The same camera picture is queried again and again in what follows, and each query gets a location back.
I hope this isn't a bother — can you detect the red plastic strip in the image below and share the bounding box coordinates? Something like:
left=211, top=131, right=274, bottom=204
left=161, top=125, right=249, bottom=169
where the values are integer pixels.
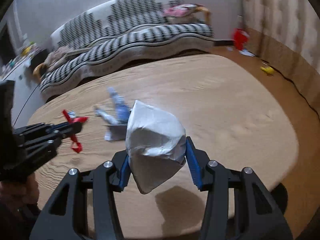
left=62, top=109, right=88, bottom=153

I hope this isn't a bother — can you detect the white wrapper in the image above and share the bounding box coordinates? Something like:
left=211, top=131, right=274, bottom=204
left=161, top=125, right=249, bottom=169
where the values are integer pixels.
left=125, top=100, right=186, bottom=194

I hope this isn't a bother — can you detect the person's left hand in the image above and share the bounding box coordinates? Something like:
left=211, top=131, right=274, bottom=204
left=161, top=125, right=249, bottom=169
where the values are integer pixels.
left=1, top=173, right=40, bottom=213

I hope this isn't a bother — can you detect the silver blister pack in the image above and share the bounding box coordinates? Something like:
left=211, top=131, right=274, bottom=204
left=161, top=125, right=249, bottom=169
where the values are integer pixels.
left=94, top=106, right=127, bottom=141

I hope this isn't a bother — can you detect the white cabinet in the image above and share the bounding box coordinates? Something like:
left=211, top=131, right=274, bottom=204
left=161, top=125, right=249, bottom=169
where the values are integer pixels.
left=4, top=59, right=45, bottom=128

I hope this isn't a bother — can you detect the blue silver twisted wrapper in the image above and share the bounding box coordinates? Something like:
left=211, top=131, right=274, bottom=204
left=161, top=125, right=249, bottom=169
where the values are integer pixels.
left=107, top=87, right=130, bottom=124

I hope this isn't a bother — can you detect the beige plush toy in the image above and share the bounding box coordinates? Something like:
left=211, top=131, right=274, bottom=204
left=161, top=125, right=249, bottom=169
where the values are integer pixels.
left=44, top=46, right=71, bottom=72

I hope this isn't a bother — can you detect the yellow item on cabinet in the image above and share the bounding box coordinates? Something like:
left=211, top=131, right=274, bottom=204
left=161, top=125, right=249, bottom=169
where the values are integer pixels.
left=21, top=46, right=31, bottom=56

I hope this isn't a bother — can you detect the black white striped sofa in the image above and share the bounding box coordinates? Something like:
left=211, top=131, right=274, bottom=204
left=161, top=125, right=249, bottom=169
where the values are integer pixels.
left=39, top=0, right=214, bottom=101

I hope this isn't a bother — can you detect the yellow toy on floor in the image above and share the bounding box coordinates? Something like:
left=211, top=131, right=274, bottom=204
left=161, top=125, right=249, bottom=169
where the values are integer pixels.
left=260, top=65, right=274, bottom=76

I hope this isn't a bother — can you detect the pink patterned cushion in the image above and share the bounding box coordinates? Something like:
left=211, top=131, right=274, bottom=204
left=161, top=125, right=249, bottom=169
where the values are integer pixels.
left=164, top=4, right=198, bottom=18

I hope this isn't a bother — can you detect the red bag on floor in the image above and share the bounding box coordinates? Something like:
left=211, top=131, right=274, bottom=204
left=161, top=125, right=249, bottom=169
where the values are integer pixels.
left=233, top=28, right=249, bottom=50

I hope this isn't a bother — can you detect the black floor cable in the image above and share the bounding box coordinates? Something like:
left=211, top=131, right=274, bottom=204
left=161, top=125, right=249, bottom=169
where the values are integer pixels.
left=261, top=60, right=320, bottom=120

